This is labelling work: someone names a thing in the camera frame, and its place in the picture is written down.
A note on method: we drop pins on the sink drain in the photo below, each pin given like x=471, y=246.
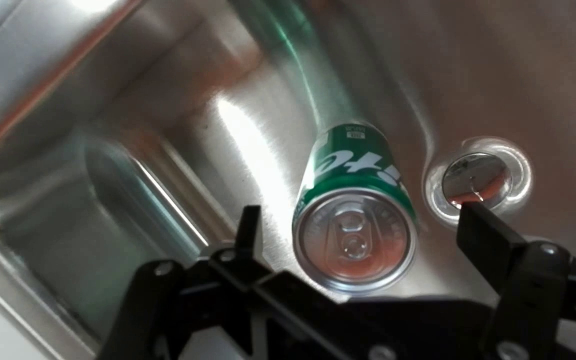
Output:
x=487, y=170

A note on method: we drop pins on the stainless steel sink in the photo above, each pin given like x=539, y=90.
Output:
x=135, y=130

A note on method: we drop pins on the green soda can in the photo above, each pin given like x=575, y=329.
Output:
x=353, y=221

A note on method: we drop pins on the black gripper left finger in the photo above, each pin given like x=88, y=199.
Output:
x=267, y=314

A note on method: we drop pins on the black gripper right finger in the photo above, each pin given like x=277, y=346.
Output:
x=534, y=283

